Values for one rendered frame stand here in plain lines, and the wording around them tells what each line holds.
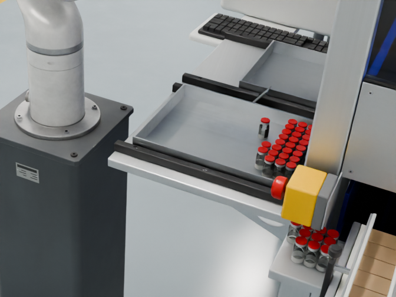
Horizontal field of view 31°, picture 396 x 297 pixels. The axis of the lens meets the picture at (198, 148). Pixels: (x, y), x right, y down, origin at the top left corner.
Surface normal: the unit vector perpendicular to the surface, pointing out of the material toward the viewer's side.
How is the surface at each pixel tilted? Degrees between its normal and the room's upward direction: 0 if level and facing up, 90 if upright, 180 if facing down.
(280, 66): 0
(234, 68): 0
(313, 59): 90
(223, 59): 0
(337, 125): 90
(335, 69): 90
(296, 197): 90
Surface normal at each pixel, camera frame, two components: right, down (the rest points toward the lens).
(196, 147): 0.08, -0.82
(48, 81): -0.09, 0.55
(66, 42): 0.53, 0.50
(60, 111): 0.28, 0.56
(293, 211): -0.40, 0.49
